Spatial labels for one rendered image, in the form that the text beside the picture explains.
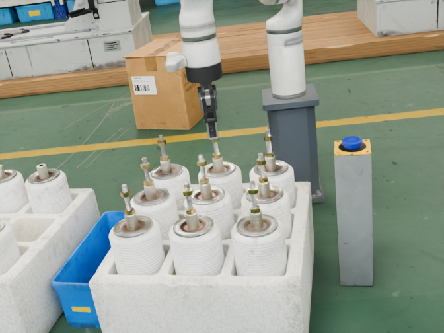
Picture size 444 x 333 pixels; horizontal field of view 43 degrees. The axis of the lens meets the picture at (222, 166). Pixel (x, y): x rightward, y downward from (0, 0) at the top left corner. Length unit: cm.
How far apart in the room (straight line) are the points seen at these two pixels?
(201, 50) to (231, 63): 181
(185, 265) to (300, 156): 61
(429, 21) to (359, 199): 203
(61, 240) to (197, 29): 56
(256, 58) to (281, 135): 145
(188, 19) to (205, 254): 45
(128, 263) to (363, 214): 48
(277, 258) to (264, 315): 10
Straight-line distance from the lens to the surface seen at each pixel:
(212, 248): 102
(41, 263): 125
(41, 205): 138
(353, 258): 123
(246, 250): 99
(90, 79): 305
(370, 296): 124
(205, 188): 112
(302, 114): 148
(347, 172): 112
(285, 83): 147
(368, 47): 297
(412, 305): 123
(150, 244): 105
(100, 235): 141
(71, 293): 123
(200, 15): 111
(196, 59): 112
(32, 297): 123
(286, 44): 145
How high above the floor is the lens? 77
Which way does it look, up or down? 24 degrees down
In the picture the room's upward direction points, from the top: 8 degrees counter-clockwise
